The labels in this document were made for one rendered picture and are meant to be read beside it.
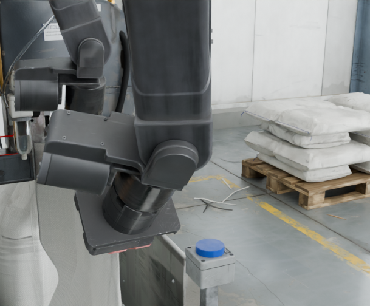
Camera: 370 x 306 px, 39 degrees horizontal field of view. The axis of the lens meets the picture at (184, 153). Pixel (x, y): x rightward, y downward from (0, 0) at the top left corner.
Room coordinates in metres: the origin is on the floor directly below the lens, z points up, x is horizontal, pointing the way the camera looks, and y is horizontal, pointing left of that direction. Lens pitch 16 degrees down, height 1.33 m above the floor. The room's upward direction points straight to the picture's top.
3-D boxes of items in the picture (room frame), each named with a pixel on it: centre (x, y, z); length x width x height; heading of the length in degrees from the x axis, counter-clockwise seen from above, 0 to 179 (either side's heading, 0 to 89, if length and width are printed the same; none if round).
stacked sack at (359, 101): (4.06, -1.47, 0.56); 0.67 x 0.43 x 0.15; 25
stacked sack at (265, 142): (3.93, -0.83, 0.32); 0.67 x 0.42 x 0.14; 119
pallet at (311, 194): (3.90, -1.18, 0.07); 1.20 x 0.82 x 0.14; 117
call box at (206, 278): (0.97, -0.05, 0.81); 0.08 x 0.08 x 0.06; 25
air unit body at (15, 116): (0.88, 0.28, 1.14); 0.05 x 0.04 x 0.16; 115
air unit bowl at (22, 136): (0.88, 0.28, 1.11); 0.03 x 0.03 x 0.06
